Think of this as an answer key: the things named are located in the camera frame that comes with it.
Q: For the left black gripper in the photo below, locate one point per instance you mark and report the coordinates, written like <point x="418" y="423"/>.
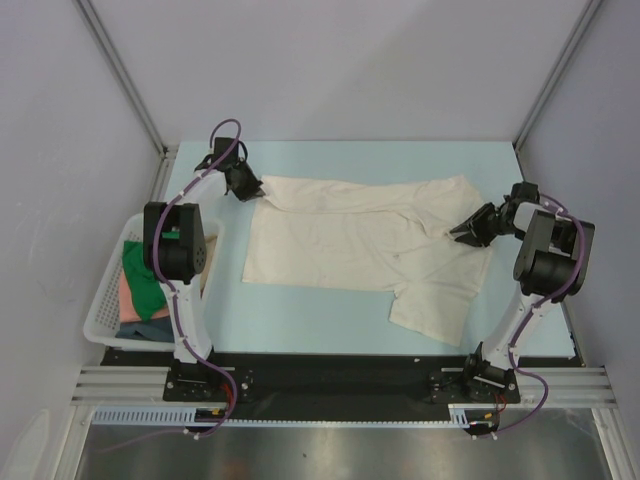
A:
<point x="253" y="190"/>

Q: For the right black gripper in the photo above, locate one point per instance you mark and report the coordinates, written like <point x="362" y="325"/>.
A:
<point x="481" y="223"/>

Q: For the cream t shirt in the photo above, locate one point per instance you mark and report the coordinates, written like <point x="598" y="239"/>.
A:
<point x="388" y="238"/>

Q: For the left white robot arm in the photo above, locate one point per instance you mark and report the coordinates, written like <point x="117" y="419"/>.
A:
<point x="175" y="250"/>

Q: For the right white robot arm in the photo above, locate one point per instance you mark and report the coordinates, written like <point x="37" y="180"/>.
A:
<point x="551" y="265"/>

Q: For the beige t shirt in basket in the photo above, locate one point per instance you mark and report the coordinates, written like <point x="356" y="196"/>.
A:
<point x="211" y="242"/>

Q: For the green t shirt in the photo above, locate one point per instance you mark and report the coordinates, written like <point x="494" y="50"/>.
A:
<point x="133" y="265"/>

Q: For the blue t shirt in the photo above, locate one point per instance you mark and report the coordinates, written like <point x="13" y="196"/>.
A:
<point x="156" y="330"/>

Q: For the pink t shirt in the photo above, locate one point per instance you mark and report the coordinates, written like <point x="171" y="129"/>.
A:
<point x="144" y="302"/>

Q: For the white plastic laundry basket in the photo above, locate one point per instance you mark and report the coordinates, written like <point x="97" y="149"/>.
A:
<point x="103" y="319"/>

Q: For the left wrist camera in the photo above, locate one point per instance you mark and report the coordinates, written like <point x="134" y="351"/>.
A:
<point x="226" y="154"/>

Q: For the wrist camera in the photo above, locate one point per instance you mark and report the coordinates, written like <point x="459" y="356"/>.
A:
<point x="523" y="192"/>
<point x="226" y="154"/>

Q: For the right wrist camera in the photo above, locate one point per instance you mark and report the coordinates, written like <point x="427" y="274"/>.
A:
<point x="523" y="192"/>

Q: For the left aluminium corner post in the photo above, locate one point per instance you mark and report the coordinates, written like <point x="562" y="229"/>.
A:
<point x="107" y="48"/>

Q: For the aluminium corner post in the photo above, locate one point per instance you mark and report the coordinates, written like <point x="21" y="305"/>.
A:
<point x="107" y="48"/>
<point x="559" y="69"/>

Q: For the aluminium frame rail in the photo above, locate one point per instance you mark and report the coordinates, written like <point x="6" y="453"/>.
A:
<point x="132" y="385"/>

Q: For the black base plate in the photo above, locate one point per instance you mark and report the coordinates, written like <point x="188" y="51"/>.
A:
<point x="326" y="388"/>

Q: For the right aluminium corner post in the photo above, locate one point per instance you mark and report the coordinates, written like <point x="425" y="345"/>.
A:
<point x="559" y="69"/>

